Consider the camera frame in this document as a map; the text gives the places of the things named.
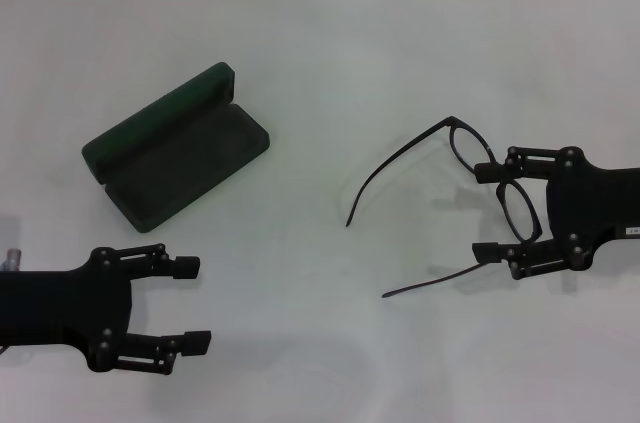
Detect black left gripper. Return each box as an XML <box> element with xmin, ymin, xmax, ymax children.
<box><xmin>0</xmin><ymin>242</ymin><xmax>213</xmax><ymax>375</ymax></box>

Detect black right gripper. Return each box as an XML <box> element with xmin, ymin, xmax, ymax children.
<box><xmin>472</xmin><ymin>145</ymin><xmax>640</xmax><ymax>281</ymax></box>

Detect black glasses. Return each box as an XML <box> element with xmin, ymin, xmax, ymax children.
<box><xmin>344</xmin><ymin>115</ymin><xmax>544</xmax><ymax>299</ymax></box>

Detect green glasses case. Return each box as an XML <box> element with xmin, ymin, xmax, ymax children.
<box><xmin>81</xmin><ymin>61</ymin><xmax>272</xmax><ymax>234</ymax></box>

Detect left arm connector with cable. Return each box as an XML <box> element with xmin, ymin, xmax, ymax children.
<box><xmin>0</xmin><ymin>247</ymin><xmax>24</xmax><ymax>272</ymax></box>

